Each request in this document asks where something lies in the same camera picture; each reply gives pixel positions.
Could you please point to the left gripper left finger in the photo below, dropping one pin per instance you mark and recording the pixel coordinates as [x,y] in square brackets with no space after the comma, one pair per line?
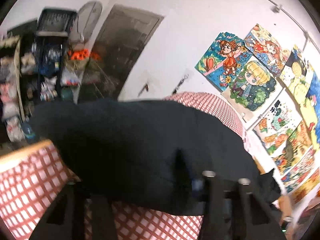
[65,218]

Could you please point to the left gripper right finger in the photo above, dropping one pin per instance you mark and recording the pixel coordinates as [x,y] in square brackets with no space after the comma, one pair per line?
[234,210]

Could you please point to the black puffer jacket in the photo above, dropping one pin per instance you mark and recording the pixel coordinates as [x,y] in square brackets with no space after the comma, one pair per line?
[147,153]

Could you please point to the red checkered bedding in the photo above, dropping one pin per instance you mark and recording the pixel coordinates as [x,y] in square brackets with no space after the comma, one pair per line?
[31,183]

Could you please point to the yellow bears drawing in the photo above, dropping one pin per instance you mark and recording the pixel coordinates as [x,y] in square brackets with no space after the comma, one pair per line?
[306,187]

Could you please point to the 2024 dragon drawing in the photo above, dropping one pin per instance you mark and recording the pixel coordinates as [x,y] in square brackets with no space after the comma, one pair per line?
[299,172]

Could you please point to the landscape tree drawing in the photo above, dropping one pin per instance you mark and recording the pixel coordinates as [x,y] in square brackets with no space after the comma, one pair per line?
[296,146]

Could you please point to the drink and oranges drawing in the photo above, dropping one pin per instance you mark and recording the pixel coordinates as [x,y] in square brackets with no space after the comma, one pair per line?
[278,123]

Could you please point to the blond boy drawing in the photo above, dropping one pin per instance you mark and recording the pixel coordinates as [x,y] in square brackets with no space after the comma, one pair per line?
[252,91]

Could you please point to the blue sea drawing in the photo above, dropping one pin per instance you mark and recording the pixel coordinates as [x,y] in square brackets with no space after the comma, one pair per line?
[310,110]

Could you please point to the cluttered storage shelf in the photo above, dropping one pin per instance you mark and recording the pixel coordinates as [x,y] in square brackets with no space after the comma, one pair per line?
[31,69]

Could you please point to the pineapple night drawing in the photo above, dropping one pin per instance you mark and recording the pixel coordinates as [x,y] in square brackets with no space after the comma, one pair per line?
[297,75]

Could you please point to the orange girl drawing lower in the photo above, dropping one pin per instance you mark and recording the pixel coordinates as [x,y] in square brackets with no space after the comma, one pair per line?
[223,60]

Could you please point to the red hair girl drawing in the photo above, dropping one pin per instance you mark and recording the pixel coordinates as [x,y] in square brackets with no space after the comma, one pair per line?
[267,49]

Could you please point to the black plastic crate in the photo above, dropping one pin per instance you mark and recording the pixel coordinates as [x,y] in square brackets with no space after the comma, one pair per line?
[55,22]

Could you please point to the grey standing fan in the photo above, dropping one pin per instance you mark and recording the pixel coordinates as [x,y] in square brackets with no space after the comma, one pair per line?
[85,22]

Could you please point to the wooden bed frame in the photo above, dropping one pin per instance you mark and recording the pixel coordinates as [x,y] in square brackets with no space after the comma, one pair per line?
[22,152]

